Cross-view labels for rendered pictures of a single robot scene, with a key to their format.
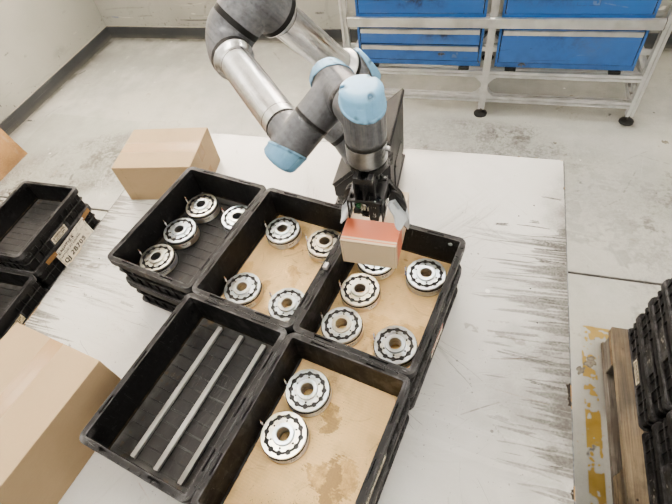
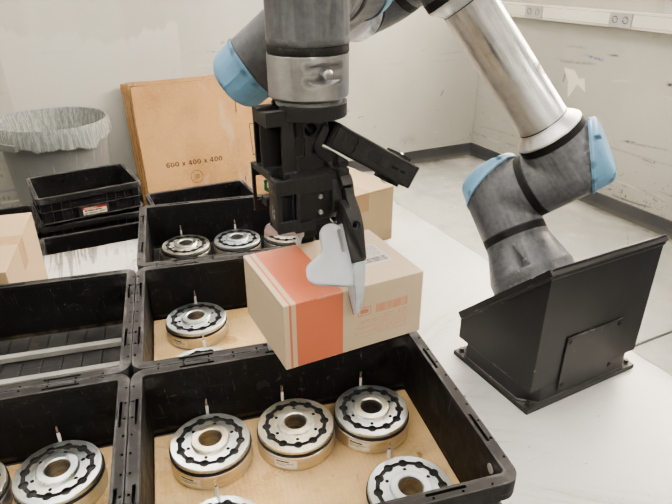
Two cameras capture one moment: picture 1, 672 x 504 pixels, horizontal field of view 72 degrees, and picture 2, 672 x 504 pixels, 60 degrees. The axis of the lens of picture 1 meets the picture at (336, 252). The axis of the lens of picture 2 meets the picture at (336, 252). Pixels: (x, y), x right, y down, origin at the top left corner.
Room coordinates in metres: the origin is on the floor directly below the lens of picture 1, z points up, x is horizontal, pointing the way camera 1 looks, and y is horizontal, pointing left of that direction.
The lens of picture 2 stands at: (0.26, -0.46, 1.41)
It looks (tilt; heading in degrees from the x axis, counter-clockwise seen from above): 27 degrees down; 40
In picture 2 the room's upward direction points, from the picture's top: straight up
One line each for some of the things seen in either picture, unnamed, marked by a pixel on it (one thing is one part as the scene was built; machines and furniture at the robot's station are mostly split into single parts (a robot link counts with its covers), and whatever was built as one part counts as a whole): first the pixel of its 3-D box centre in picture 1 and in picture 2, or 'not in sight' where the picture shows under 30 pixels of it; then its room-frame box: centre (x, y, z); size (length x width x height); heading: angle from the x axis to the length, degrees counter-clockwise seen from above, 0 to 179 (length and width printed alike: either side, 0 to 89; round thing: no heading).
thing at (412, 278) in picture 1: (426, 274); (410, 490); (0.68, -0.22, 0.86); 0.10 x 0.10 x 0.01
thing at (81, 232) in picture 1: (78, 245); not in sight; (1.50, 1.12, 0.41); 0.31 x 0.02 x 0.16; 156
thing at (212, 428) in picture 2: (341, 323); (210, 439); (0.58, 0.02, 0.86); 0.05 x 0.05 x 0.01
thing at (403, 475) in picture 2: (426, 273); (410, 487); (0.68, -0.22, 0.86); 0.05 x 0.05 x 0.01
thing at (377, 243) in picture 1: (376, 226); (331, 292); (0.68, -0.10, 1.08); 0.16 x 0.12 x 0.07; 156
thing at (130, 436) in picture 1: (197, 392); (1, 366); (0.48, 0.38, 0.87); 0.40 x 0.30 x 0.11; 146
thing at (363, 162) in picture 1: (368, 150); (309, 78); (0.66, -0.09, 1.32); 0.08 x 0.08 x 0.05
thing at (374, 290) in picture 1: (360, 289); (295, 425); (0.68, -0.04, 0.86); 0.10 x 0.10 x 0.01
